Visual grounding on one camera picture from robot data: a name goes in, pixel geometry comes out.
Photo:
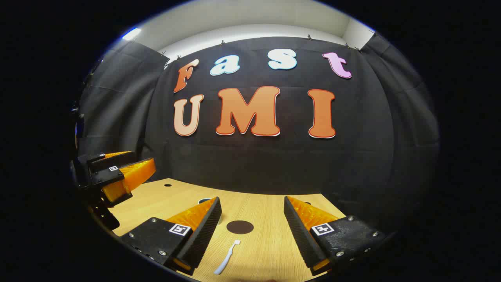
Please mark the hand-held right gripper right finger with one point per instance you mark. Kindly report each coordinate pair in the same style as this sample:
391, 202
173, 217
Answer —
301, 235

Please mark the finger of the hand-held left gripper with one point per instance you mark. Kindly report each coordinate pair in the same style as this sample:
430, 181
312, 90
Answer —
117, 158
105, 176

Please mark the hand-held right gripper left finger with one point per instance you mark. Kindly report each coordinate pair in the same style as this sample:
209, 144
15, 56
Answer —
203, 235

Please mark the light blue cup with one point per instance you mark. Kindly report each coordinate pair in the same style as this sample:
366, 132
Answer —
204, 201

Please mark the white toothbrush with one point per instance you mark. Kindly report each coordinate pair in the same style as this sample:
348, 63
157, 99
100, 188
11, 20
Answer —
227, 260

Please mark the brown round coaster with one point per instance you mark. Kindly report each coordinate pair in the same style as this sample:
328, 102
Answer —
240, 227

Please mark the wooden desktop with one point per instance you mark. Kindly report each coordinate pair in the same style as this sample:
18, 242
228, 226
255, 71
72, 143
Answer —
258, 254

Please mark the ceiling light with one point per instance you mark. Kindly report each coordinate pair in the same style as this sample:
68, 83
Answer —
131, 33

